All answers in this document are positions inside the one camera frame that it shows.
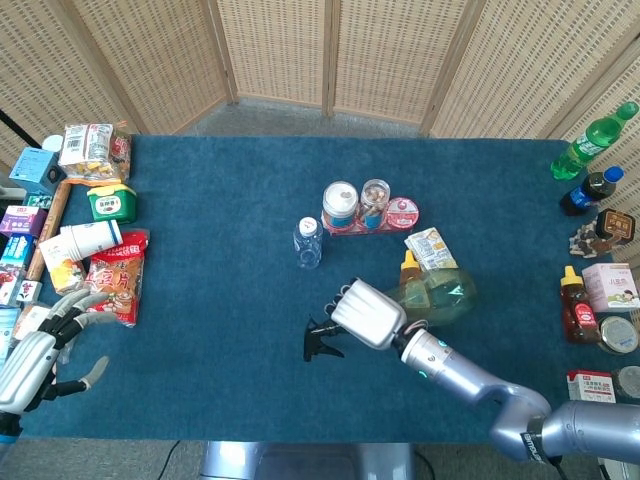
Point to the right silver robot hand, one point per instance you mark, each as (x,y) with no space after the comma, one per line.
(367,315)

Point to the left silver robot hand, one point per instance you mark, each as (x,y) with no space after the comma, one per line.
(25,370)

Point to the green spray bottle black trigger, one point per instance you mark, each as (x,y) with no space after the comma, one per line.
(440,295)

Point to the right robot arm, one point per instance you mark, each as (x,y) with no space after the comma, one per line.
(500,390)

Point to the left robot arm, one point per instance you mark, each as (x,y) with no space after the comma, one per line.
(6,437)

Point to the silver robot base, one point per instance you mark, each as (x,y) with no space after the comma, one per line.
(300,460)

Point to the amber honey squeeze bottle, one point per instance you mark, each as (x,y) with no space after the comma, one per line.
(410,270)

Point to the clear empty water bottle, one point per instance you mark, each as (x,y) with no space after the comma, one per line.
(307,245)

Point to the dark honey bottle red label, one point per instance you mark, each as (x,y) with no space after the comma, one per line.
(577,310)

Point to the dark cola bottle blue cap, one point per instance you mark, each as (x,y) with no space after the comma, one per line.
(587,192)

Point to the green soda bottle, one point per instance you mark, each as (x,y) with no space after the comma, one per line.
(585,145)

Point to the pale blue packet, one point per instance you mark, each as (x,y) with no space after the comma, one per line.
(6,330)

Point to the orange white packet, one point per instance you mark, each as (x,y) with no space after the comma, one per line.
(27,320)

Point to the white box pink flower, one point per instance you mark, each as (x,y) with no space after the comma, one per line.
(30,291)

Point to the pink clear tray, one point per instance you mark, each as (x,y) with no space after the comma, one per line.
(350,229)

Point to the red fruit carton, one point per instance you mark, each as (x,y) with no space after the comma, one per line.
(9,282)

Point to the yellow white snack packet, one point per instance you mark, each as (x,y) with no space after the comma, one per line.
(432,247)

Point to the pink round lidded cup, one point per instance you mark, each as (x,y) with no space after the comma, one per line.
(403,212)

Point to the yellow white fruit packet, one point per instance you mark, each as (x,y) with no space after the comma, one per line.
(62,267)

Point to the white-lidded jar blue label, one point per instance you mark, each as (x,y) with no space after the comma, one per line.
(340,202)

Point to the clear jar of snacks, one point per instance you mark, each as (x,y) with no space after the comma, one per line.
(375,197)

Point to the blue white carton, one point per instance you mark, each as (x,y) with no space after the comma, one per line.
(15,252)

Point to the red chips bag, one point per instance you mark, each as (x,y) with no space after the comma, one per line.
(117,280)

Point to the purple box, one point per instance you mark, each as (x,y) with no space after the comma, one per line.
(20,220)

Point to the blue table mat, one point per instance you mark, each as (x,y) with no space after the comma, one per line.
(200,325)

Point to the green patterned box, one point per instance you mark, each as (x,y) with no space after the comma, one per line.
(39,201)

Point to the green tub yellow lid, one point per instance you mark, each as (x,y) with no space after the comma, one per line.
(112,205)

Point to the light blue box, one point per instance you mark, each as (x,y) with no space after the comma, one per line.
(35,167)

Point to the white round cap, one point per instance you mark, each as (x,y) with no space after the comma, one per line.
(52,143)

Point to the white barcode snack bag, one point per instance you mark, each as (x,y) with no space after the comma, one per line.
(85,147)

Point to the red white small box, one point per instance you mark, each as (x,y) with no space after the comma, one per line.
(590,386)

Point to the red clear snack bag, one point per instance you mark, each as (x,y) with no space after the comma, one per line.
(121,150)

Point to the pink white carton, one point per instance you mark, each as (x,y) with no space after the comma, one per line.
(612,287)

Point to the jar with round metal lid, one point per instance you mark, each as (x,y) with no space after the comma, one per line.
(620,335)

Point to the brown hexagonal box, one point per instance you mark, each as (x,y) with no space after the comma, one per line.
(616,226)

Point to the glass jar grey lid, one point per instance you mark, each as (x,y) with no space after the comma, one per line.
(627,382)

